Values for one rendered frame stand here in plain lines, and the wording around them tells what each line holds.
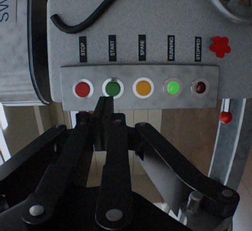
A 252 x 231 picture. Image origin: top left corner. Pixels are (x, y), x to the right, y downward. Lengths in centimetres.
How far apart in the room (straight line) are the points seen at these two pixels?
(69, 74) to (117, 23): 12
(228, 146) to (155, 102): 38
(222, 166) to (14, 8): 72
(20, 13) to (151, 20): 24
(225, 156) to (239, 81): 33
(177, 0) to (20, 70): 31
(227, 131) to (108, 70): 43
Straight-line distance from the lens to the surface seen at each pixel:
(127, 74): 35
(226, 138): 67
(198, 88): 37
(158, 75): 35
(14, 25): 41
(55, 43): 38
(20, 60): 41
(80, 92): 35
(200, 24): 39
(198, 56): 39
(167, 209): 100
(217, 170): 72
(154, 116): 739
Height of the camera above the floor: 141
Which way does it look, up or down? 1 degrees down
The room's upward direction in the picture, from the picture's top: 91 degrees counter-clockwise
